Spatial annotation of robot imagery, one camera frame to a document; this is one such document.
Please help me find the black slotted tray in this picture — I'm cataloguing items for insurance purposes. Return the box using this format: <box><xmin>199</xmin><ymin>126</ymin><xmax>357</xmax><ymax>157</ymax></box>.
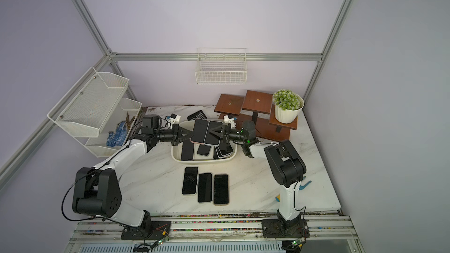
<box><xmin>187</xmin><ymin>110</ymin><xmax>207</xmax><ymax>121</ymax></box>

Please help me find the white ribbed plant pot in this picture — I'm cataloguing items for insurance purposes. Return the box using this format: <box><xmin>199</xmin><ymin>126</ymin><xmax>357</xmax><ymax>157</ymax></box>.
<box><xmin>275</xmin><ymin>105</ymin><xmax>303</xmax><ymax>124</ymax></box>

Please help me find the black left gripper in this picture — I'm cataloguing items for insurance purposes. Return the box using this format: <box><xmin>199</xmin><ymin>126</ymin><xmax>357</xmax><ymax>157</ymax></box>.
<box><xmin>155</xmin><ymin>124</ymin><xmax>195</xmax><ymax>146</ymax></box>

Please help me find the white plastic storage box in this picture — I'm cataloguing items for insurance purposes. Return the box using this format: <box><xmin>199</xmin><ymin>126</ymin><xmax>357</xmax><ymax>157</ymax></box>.
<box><xmin>171</xmin><ymin>142</ymin><xmax>237</xmax><ymax>165</ymax></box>

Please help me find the blue toy in shelf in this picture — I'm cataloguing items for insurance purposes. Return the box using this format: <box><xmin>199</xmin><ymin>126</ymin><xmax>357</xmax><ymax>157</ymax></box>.
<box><xmin>106</xmin><ymin>121</ymin><xmax>128</xmax><ymax>148</ymax></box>

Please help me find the black phone in box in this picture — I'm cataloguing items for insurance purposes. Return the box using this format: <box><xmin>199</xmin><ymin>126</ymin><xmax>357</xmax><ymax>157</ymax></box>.
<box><xmin>197</xmin><ymin>145</ymin><xmax>212</xmax><ymax>156</ymax></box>

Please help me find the black phone placed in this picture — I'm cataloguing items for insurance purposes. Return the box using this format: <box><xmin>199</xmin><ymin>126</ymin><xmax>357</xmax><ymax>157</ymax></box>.
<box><xmin>198</xmin><ymin>173</ymin><xmax>213</xmax><ymax>203</ymax></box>
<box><xmin>182</xmin><ymin>166</ymin><xmax>199</xmax><ymax>195</ymax></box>
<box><xmin>213</xmin><ymin>174</ymin><xmax>229</xmax><ymax>205</ymax></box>

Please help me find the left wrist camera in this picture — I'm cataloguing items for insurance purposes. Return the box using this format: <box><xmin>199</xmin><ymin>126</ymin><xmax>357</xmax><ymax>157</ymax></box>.
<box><xmin>165</xmin><ymin>114</ymin><xmax>181</xmax><ymax>129</ymax></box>

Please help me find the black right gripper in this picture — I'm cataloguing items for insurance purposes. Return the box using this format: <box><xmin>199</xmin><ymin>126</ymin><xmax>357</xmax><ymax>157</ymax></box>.
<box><xmin>210</xmin><ymin>124</ymin><xmax>247</xmax><ymax>145</ymax></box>

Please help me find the green artificial plant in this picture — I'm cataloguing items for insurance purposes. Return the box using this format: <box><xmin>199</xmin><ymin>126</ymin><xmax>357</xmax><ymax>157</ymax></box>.
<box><xmin>273</xmin><ymin>89</ymin><xmax>304</xmax><ymax>111</ymax></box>

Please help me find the white wire wall basket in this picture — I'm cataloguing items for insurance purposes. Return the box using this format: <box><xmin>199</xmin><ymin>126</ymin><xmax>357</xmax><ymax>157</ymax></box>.
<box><xmin>195</xmin><ymin>48</ymin><xmax>248</xmax><ymax>85</ymax></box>

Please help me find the brown wooden tiered stand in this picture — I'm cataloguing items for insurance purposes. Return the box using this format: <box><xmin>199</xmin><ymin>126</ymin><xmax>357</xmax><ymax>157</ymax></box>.
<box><xmin>214</xmin><ymin>90</ymin><xmax>298</xmax><ymax>142</ymax></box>

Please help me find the white mesh upper shelf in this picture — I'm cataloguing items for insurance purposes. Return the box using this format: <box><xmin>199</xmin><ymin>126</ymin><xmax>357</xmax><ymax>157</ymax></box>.
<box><xmin>47</xmin><ymin>67</ymin><xmax>129</xmax><ymax>138</ymax></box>

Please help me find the blue yellow toy fork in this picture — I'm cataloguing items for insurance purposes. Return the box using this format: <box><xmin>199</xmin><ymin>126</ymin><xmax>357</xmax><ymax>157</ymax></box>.
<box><xmin>275</xmin><ymin>180</ymin><xmax>312</xmax><ymax>202</ymax></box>

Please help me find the light blue case phone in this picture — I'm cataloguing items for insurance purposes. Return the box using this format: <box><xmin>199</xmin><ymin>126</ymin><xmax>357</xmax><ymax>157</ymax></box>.
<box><xmin>204</xmin><ymin>121</ymin><xmax>223</xmax><ymax>146</ymax></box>

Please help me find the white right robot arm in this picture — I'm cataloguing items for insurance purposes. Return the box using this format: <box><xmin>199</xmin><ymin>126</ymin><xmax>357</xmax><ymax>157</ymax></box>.
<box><xmin>206</xmin><ymin>121</ymin><xmax>307</xmax><ymax>227</ymax></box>

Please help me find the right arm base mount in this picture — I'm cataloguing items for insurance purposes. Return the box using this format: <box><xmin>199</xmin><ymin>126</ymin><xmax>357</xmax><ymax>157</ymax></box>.
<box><xmin>261</xmin><ymin>214</ymin><xmax>310</xmax><ymax>238</ymax></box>

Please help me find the blue case phone large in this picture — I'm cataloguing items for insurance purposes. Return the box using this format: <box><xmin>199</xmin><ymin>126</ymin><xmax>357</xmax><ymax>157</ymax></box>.
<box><xmin>213</xmin><ymin>143</ymin><xmax>234</xmax><ymax>159</ymax></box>

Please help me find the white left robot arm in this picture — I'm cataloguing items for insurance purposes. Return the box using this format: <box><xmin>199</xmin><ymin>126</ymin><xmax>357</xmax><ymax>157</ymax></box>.
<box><xmin>72</xmin><ymin>115</ymin><xmax>192</xmax><ymax>231</ymax></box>

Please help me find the pink case phone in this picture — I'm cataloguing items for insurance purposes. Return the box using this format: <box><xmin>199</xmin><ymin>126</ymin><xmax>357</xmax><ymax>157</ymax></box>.
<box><xmin>191</xmin><ymin>119</ymin><xmax>209</xmax><ymax>144</ymax></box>

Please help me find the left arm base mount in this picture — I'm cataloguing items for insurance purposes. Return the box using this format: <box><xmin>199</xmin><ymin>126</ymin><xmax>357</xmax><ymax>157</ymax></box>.
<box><xmin>121</xmin><ymin>213</ymin><xmax>172</xmax><ymax>240</ymax></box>

